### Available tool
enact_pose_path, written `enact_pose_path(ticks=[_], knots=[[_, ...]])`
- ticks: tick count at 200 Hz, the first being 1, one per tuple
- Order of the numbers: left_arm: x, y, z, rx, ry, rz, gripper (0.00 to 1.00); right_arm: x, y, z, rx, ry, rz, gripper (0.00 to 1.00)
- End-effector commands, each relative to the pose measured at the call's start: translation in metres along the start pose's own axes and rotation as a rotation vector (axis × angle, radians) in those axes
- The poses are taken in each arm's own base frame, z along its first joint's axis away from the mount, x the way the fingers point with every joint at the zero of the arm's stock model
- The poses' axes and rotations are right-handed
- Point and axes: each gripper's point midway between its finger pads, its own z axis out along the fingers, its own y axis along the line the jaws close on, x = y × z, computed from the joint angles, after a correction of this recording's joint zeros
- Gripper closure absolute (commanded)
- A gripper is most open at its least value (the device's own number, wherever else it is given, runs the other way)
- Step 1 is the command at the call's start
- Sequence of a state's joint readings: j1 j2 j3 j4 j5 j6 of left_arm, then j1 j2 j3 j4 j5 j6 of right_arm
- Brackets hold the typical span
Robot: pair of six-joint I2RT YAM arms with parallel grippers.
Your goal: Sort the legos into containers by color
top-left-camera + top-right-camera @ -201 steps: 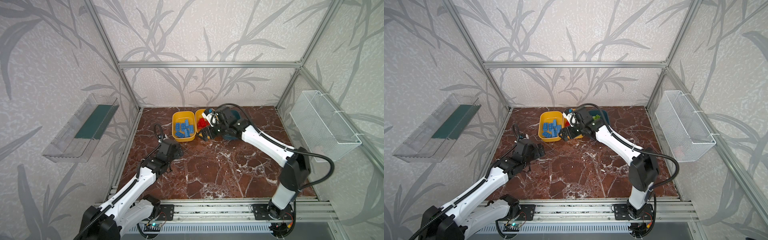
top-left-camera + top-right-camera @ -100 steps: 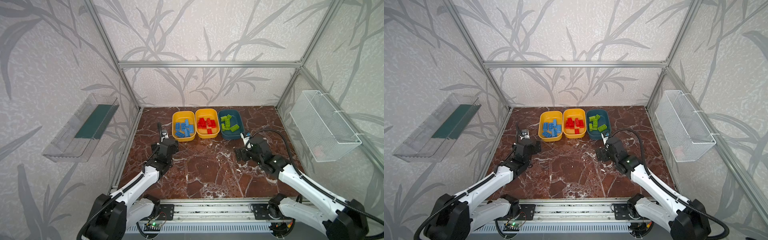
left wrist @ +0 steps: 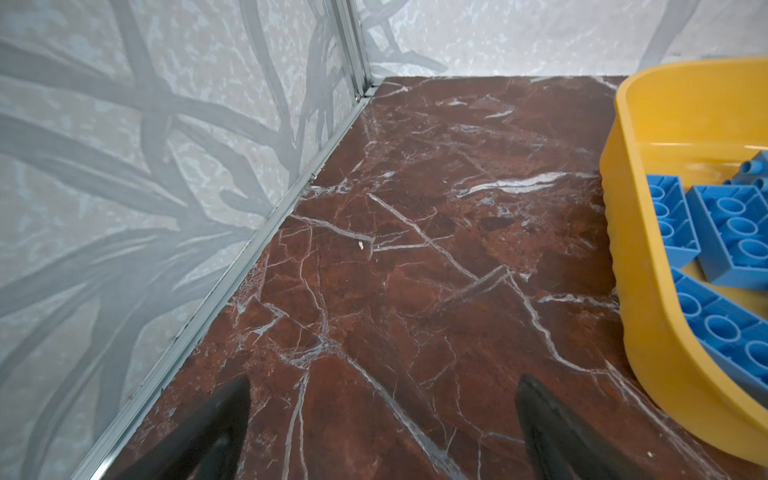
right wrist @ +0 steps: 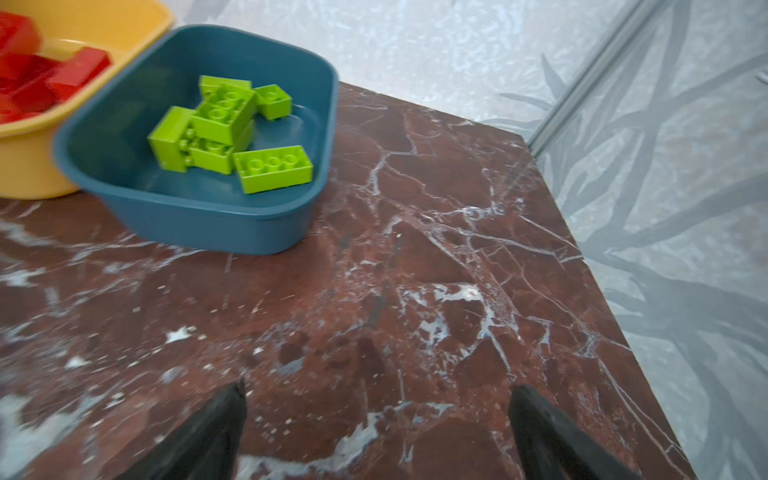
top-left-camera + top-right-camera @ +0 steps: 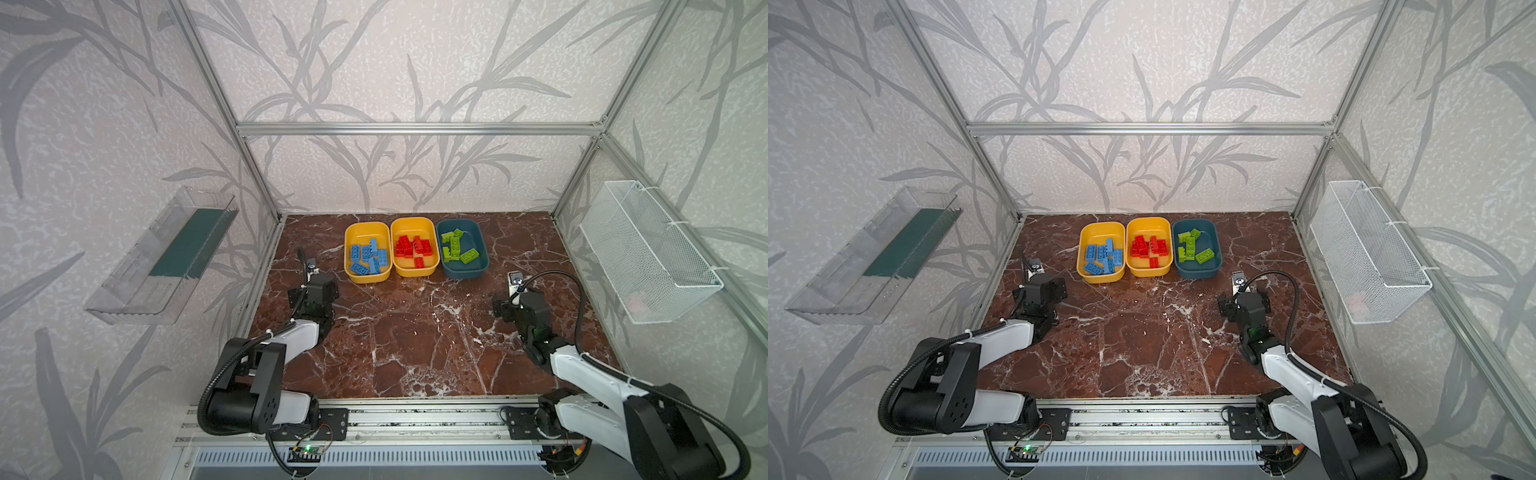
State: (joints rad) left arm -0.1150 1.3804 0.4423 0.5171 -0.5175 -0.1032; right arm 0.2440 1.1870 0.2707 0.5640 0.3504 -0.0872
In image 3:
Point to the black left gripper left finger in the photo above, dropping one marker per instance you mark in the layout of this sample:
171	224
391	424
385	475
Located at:
207	445

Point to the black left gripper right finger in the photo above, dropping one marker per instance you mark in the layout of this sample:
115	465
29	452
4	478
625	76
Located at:
562	445

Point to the blue brick studs up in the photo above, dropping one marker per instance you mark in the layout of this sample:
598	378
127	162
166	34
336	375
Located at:
735	338

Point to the blue brick underside up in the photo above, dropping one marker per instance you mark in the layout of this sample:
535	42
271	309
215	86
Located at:
731	225

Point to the light blue brick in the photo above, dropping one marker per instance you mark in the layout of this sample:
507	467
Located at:
753	172

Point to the left yellow plastic bin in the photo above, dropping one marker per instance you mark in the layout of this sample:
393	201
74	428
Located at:
697	121

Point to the aluminium frame rail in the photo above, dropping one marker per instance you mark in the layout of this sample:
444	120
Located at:
344	19

